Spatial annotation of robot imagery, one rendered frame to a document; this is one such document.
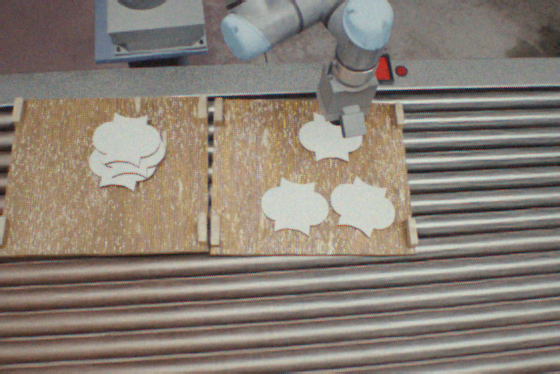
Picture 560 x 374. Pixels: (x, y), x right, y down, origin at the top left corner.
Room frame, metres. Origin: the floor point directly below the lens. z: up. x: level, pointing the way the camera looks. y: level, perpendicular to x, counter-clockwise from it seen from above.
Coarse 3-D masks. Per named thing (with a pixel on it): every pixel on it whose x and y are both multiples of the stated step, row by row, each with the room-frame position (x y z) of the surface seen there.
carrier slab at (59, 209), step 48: (48, 144) 0.46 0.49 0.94; (192, 144) 0.52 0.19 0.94; (48, 192) 0.36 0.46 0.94; (96, 192) 0.38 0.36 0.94; (144, 192) 0.40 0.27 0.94; (192, 192) 0.41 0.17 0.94; (48, 240) 0.26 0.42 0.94; (96, 240) 0.28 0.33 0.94; (144, 240) 0.30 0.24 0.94; (192, 240) 0.31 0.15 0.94
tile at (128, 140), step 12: (120, 120) 0.52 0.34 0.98; (132, 120) 0.53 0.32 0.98; (144, 120) 0.53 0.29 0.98; (96, 132) 0.49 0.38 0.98; (108, 132) 0.49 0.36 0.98; (120, 132) 0.50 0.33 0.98; (132, 132) 0.50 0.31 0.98; (144, 132) 0.51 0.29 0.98; (156, 132) 0.51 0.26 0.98; (96, 144) 0.46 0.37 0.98; (108, 144) 0.47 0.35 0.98; (120, 144) 0.47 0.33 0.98; (132, 144) 0.47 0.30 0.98; (144, 144) 0.48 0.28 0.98; (156, 144) 0.48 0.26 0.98; (108, 156) 0.44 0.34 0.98; (120, 156) 0.44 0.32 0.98; (132, 156) 0.45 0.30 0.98; (144, 156) 0.45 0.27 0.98
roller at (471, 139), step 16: (528, 128) 0.73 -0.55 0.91; (544, 128) 0.73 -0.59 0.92; (208, 144) 0.53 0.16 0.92; (416, 144) 0.63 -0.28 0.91; (432, 144) 0.64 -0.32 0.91; (448, 144) 0.64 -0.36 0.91; (464, 144) 0.65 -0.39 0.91; (480, 144) 0.66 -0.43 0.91; (496, 144) 0.67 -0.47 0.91; (512, 144) 0.68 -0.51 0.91; (528, 144) 0.69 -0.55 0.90; (544, 144) 0.70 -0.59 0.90; (0, 160) 0.41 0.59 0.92; (208, 160) 0.51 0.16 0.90
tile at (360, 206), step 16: (336, 192) 0.46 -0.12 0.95; (352, 192) 0.47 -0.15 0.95; (368, 192) 0.48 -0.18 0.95; (384, 192) 0.48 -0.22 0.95; (336, 208) 0.43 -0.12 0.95; (352, 208) 0.44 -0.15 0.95; (368, 208) 0.44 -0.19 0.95; (384, 208) 0.45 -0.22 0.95; (352, 224) 0.40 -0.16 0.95; (368, 224) 0.41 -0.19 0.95; (384, 224) 0.41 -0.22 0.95
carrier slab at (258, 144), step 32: (224, 128) 0.57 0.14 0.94; (256, 128) 0.58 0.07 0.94; (288, 128) 0.60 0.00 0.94; (384, 128) 0.64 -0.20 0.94; (224, 160) 0.50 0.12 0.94; (256, 160) 0.51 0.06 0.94; (288, 160) 0.52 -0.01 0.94; (352, 160) 0.55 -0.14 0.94; (384, 160) 0.56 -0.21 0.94; (224, 192) 0.43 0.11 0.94; (256, 192) 0.44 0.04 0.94; (320, 192) 0.46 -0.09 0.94; (224, 224) 0.36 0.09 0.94; (256, 224) 0.37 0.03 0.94; (320, 224) 0.39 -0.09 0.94
